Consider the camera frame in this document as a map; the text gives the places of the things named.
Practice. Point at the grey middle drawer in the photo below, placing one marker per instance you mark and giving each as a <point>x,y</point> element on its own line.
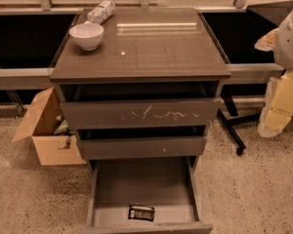
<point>141,147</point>

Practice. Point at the white blue snack bag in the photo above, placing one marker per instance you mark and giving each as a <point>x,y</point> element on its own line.
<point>102,12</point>

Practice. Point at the grey top drawer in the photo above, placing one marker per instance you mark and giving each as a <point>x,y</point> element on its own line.
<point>123,114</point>

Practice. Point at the white ceramic bowl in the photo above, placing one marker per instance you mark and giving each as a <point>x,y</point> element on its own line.
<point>87,36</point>

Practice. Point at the green packets inside box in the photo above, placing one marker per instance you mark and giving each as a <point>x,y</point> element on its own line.
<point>62,128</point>

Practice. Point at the black rxbar chocolate bar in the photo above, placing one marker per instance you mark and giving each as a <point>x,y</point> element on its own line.
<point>141,212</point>

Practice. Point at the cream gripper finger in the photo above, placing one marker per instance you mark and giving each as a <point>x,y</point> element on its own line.
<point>278,109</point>
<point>267,42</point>

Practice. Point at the open cardboard box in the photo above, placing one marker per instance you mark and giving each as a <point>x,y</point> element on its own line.
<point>39,123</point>

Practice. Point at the grey open bottom drawer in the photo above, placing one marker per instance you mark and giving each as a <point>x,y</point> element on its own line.
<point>167,184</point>

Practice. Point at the dark grey drawer cabinet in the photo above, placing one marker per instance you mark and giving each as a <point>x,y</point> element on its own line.
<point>146,54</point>

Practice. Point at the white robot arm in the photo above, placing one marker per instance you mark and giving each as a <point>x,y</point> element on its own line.
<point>283,49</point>

